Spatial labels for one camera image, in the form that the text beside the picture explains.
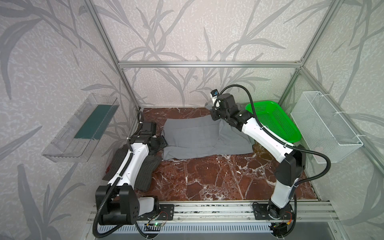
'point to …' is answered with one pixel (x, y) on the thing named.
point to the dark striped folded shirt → (145, 179)
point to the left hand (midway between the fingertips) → (164, 140)
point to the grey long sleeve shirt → (200, 135)
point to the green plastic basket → (272, 116)
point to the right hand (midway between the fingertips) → (214, 102)
